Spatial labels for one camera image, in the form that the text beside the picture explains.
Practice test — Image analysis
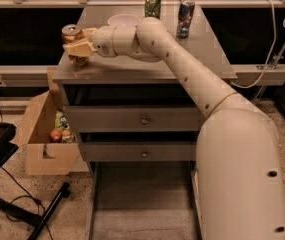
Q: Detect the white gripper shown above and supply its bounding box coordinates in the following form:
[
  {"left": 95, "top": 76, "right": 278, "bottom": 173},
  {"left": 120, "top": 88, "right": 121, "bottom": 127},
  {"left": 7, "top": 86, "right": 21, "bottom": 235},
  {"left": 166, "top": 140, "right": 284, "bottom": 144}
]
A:
[{"left": 63, "top": 26, "right": 116, "bottom": 58}]

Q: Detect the orange soda can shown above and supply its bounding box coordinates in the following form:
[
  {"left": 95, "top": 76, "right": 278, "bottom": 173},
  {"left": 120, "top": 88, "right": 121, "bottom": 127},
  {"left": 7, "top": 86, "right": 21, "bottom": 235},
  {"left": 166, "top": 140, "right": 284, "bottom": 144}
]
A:
[{"left": 61, "top": 24, "right": 89, "bottom": 66}]

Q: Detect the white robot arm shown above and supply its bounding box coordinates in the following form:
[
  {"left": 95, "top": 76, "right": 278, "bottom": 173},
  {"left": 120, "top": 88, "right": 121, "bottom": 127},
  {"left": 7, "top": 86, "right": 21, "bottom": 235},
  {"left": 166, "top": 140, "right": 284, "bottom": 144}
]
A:
[{"left": 64, "top": 17, "right": 285, "bottom": 240}]

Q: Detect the grey top drawer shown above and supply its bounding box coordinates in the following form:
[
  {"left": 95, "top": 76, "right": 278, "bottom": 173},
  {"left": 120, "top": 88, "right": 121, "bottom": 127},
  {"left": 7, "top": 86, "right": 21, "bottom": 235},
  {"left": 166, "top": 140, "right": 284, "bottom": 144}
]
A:
[{"left": 64, "top": 84, "right": 205, "bottom": 133}]

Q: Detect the grey drawer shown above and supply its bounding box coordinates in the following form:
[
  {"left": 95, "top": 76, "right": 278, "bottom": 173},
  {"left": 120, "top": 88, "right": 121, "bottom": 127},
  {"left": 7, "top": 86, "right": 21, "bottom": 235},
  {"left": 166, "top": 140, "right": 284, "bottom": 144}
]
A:
[
  {"left": 79, "top": 131, "right": 199, "bottom": 162},
  {"left": 85, "top": 161, "right": 202, "bottom": 240},
  {"left": 64, "top": 84, "right": 205, "bottom": 133}
]

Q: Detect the green soda can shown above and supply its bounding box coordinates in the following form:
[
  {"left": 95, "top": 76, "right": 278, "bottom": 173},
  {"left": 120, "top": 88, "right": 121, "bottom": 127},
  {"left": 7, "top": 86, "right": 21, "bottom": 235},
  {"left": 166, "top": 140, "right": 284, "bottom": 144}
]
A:
[{"left": 144, "top": 0, "right": 161, "bottom": 19}]

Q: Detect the grey wooden drawer cabinet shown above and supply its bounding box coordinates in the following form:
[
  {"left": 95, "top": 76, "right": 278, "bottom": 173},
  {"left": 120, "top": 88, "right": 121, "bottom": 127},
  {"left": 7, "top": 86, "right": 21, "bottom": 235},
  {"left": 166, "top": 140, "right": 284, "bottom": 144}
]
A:
[{"left": 52, "top": 4, "right": 238, "bottom": 172}]

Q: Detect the blue soda can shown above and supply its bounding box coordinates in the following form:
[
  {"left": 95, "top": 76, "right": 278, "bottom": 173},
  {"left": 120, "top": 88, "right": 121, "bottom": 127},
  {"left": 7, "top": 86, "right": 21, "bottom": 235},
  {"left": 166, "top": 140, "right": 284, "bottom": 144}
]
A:
[{"left": 176, "top": 0, "right": 195, "bottom": 38}]

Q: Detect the grey middle drawer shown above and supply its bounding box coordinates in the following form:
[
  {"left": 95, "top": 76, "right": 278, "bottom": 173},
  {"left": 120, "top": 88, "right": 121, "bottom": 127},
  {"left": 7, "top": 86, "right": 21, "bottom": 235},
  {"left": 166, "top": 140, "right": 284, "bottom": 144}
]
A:
[{"left": 79, "top": 131, "right": 199, "bottom": 162}]

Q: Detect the grey bottom drawer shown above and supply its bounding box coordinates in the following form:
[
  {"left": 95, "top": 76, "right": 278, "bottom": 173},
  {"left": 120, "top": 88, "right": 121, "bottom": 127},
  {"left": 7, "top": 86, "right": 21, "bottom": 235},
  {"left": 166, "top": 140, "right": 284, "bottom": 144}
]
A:
[{"left": 85, "top": 161, "right": 202, "bottom": 240}]

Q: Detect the white ceramic bowl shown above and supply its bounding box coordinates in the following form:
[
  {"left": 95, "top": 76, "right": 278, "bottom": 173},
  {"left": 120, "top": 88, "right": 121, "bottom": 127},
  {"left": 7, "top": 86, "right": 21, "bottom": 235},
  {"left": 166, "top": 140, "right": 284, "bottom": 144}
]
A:
[{"left": 108, "top": 14, "right": 140, "bottom": 27}]

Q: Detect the green snack bag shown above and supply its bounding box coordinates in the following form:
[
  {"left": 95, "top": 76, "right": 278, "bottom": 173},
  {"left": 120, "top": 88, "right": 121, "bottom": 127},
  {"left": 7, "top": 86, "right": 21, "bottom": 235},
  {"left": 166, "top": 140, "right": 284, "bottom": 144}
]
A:
[{"left": 54, "top": 111, "right": 69, "bottom": 131}]

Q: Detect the small orange fruit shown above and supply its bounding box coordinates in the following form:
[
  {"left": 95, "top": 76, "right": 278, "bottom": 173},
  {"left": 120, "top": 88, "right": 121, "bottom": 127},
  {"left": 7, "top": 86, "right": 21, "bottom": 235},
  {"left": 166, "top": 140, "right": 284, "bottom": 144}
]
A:
[{"left": 62, "top": 129, "right": 72, "bottom": 136}]

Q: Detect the red apple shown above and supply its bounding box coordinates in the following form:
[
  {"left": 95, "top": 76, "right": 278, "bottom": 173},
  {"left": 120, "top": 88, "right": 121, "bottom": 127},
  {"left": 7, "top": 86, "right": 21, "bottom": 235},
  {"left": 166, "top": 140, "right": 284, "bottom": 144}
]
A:
[{"left": 50, "top": 129, "right": 62, "bottom": 142}]

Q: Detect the cardboard box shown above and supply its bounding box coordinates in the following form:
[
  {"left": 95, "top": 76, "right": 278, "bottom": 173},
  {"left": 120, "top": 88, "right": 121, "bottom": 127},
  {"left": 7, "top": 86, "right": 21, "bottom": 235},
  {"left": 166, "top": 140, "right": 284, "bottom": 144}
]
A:
[{"left": 12, "top": 66, "right": 81, "bottom": 176}]

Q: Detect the black chair base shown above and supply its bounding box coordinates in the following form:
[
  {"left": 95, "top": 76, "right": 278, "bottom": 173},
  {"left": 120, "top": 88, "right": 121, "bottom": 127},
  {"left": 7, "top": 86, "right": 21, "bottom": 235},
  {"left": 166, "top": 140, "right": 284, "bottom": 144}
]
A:
[{"left": 0, "top": 113, "right": 72, "bottom": 240}]

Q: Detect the black floor cable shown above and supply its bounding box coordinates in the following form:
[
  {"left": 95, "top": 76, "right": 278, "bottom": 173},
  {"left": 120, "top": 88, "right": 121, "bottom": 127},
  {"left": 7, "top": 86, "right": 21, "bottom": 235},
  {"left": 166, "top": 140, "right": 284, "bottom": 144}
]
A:
[{"left": 0, "top": 165, "right": 55, "bottom": 240}]

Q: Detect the white cable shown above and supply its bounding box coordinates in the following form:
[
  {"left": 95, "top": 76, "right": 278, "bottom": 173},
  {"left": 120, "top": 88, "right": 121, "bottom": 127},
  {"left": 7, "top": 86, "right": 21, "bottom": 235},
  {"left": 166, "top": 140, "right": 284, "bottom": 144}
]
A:
[{"left": 230, "top": 0, "right": 285, "bottom": 90}]

